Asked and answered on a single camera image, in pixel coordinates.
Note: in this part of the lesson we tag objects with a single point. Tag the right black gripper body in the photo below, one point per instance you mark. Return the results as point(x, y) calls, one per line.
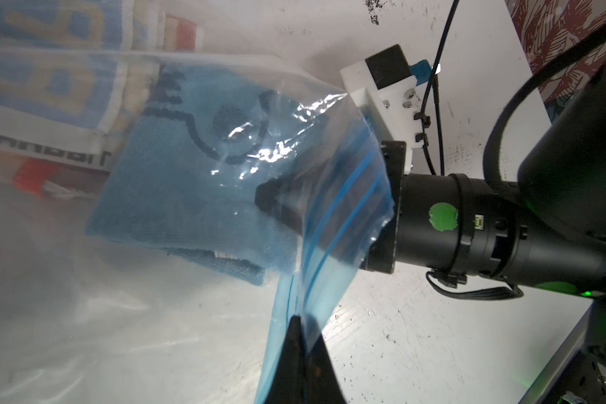
point(427, 227)

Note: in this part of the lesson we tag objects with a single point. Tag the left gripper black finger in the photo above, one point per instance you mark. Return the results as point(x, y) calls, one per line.
point(304, 375)

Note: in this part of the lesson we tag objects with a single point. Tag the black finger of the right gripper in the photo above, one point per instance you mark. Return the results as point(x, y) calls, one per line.
point(288, 198)

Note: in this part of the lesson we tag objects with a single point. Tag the clear vacuum bag blue zip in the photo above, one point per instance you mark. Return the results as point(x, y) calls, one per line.
point(85, 320)

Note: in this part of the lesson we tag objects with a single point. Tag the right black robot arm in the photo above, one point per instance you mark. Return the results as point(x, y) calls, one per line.
point(479, 239)

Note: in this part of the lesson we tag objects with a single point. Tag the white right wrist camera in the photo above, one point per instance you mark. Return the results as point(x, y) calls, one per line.
point(387, 90)

